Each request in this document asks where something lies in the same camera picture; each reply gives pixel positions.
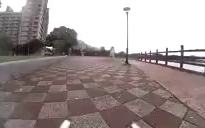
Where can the chequered brick paving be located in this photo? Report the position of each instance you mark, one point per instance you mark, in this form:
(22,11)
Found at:
(90,96)

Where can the street lamp pole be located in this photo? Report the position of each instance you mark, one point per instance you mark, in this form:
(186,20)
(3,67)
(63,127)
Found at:
(126,33)

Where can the tree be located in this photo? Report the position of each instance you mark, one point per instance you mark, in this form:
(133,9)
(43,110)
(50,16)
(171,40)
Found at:
(61,38)

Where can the robot's own part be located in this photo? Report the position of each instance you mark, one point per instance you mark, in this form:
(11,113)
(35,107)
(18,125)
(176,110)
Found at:
(65,124)
(135,125)

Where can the tall grey building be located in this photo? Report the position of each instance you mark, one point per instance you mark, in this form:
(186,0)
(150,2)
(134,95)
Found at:
(33,20)

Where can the red asphalt path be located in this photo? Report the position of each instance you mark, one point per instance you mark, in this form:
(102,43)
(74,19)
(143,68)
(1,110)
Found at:
(190,86)

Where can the grass strip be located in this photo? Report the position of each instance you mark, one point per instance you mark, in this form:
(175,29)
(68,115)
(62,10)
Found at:
(6,59)

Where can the low grey building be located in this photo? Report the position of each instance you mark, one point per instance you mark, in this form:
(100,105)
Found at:
(8,23)

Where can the bush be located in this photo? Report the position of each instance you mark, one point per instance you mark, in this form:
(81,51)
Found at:
(0,43)

